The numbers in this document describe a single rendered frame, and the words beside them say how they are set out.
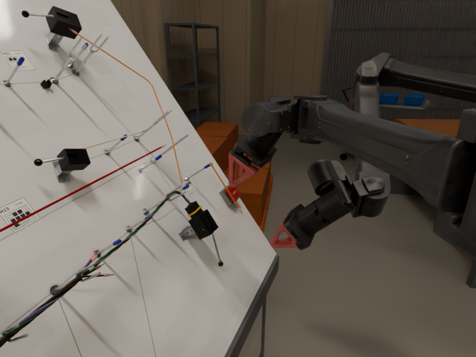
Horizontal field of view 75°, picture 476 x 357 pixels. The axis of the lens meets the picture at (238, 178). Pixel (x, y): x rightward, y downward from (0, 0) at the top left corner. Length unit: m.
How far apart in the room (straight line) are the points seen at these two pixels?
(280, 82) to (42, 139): 6.27
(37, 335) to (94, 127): 0.45
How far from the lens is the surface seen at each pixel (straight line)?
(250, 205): 2.60
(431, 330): 2.36
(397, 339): 2.22
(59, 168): 0.72
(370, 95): 0.87
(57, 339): 0.65
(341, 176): 0.68
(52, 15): 0.88
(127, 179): 0.80
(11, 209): 0.67
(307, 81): 6.77
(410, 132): 0.37
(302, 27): 6.75
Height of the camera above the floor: 1.56
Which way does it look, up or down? 23 degrees down
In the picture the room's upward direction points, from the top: straight up
